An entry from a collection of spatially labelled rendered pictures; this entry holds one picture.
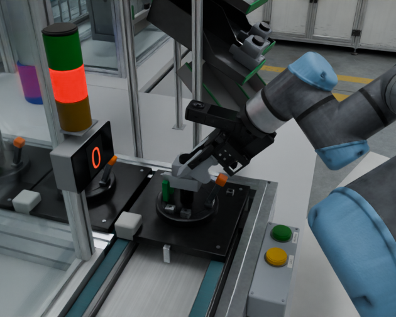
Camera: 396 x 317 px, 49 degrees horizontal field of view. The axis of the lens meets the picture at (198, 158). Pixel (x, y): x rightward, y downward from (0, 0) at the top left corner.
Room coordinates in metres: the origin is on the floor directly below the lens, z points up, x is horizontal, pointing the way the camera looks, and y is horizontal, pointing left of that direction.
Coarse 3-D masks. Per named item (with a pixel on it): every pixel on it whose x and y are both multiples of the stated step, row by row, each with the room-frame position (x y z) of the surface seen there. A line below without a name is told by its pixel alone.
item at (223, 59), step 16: (160, 0) 1.02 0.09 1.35; (176, 0) 1.14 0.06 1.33; (208, 0) 1.11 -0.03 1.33; (160, 16) 1.02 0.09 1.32; (176, 16) 1.00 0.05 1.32; (208, 16) 1.11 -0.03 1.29; (224, 16) 1.09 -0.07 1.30; (176, 32) 1.00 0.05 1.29; (208, 32) 1.10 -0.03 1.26; (224, 32) 1.09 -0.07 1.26; (208, 48) 0.97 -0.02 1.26; (224, 48) 1.05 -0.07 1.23; (224, 64) 0.95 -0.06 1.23; (240, 64) 1.01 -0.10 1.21; (240, 80) 0.93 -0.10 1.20
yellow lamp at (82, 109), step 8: (88, 96) 0.61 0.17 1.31; (56, 104) 0.60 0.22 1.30; (64, 104) 0.58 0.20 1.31; (72, 104) 0.58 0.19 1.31; (80, 104) 0.59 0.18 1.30; (88, 104) 0.61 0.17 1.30; (64, 112) 0.58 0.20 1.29; (72, 112) 0.58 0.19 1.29; (80, 112) 0.59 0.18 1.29; (88, 112) 0.60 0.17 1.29; (64, 120) 0.59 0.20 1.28; (72, 120) 0.58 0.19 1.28; (80, 120) 0.59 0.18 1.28; (88, 120) 0.60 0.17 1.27; (64, 128) 0.59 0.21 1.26; (72, 128) 0.58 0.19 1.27; (80, 128) 0.59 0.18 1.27
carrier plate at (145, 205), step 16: (160, 176) 0.87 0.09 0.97; (144, 192) 0.81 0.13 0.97; (224, 192) 0.81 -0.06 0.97; (240, 192) 0.81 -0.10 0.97; (144, 208) 0.75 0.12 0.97; (224, 208) 0.75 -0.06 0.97; (240, 208) 0.75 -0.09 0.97; (144, 224) 0.70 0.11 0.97; (160, 224) 0.70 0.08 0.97; (208, 224) 0.70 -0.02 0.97; (224, 224) 0.70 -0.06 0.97; (144, 240) 0.66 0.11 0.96; (160, 240) 0.65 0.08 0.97; (176, 240) 0.65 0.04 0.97; (192, 240) 0.65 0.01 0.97; (208, 240) 0.65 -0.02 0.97; (224, 240) 0.65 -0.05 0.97; (208, 256) 0.61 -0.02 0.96; (224, 256) 0.60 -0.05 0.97
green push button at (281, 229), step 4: (276, 228) 0.68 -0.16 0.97; (280, 228) 0.68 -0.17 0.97; (284, 228) 0.68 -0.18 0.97; (288, 228) 0.68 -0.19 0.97; (272, 232) 0.67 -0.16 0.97; (276, 232) 0.67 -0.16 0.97; (280, 232) 0.67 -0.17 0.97; (284, 232) 0.67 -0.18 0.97; (288, 232) 0.67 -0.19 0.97; (276, 236) 0.66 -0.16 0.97; (280, 236) 0.66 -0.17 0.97; (284, 236) 0.66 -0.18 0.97; (288, 236) 0.66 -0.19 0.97; (280, 240) 0.66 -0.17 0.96; (284, 240) 0.65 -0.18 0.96
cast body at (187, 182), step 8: (176, 160) 0.76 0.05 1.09; (184, 160) 0.74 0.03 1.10; (176, 168) 0.74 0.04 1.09; (168, 176) 0.76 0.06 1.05; (176, 176) 0.74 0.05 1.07; (184, 176) 0.73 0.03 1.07; (176, 184) 0.74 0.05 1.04; (184, 184) 0.73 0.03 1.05; (192, 184) 0.73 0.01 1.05; (200, 184) 0.74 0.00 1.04
